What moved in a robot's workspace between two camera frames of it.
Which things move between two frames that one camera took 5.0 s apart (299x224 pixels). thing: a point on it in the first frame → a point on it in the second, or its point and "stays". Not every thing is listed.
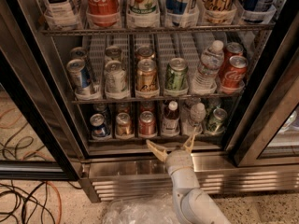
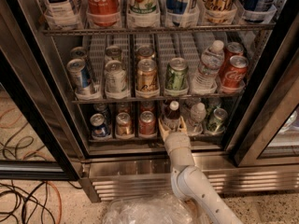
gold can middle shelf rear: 145,52 stays
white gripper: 178,160 → 177,139
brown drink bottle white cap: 171,120 stays
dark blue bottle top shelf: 258,3 stays
